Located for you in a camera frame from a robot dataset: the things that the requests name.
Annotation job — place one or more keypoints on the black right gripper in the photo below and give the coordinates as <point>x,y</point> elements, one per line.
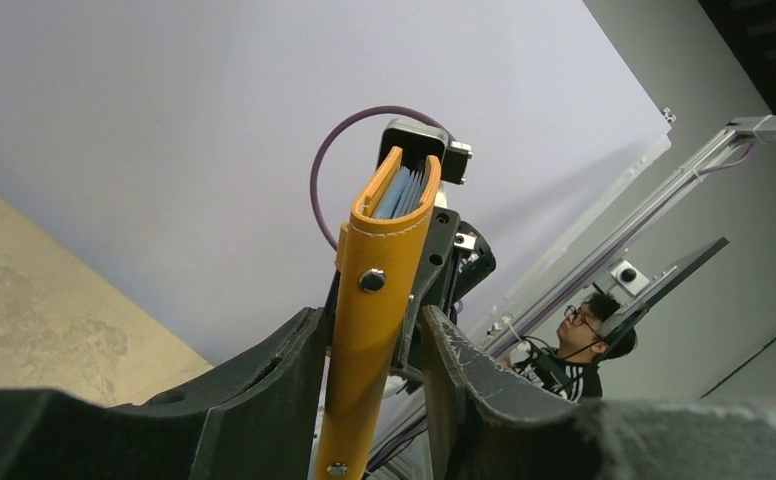
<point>455,259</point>

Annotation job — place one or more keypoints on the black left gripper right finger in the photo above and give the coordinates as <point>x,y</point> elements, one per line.
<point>486,422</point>

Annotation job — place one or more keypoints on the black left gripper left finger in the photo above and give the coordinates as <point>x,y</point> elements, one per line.
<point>251,417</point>

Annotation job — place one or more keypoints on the orange leather card holder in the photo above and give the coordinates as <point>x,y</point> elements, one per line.
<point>378,261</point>

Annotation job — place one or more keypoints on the person with glasses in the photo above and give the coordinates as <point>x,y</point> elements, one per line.
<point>571,369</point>

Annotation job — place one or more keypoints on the dark tilted monitor panel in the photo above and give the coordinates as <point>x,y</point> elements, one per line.
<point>632,310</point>

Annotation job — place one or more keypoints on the white external camera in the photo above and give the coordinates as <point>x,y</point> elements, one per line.
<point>627,277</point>

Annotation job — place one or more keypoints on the aluminium frame rail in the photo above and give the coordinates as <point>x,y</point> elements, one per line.
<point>726,149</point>

